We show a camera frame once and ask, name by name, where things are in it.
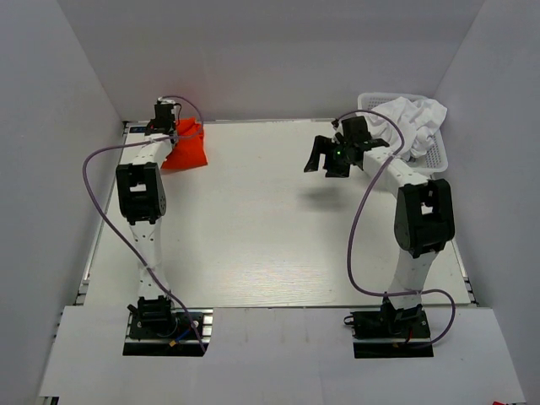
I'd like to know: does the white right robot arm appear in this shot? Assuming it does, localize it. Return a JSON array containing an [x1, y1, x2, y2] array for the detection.
[[304, 116, 455, 337]]

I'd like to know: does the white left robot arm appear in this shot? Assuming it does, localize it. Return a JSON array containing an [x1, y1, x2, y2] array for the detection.
[[116, 97, 176, 309]]

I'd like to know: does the blue label sticker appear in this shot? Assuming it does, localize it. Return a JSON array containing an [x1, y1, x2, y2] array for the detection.
[[129, 126, 147, 133]]

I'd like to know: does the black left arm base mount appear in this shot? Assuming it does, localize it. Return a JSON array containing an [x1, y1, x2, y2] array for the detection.
[[122, 296, 213, 357]]

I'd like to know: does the orange t shirt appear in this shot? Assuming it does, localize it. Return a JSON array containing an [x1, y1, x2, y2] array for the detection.
[[161, 116, 208, 171]]

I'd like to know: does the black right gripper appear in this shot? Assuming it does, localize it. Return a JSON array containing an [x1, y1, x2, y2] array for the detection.
[[305, 135, 353, 178]]

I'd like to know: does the white plastic basket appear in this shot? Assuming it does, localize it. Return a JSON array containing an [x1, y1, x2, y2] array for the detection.
[[357, 93, 448, 176]]

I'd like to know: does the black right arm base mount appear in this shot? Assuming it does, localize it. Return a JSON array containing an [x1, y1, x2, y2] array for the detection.
[[343, 300, 434, 359]]

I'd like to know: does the white t shirt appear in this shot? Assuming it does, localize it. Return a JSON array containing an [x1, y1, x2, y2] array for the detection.
[[364, 97, 447, 161]]

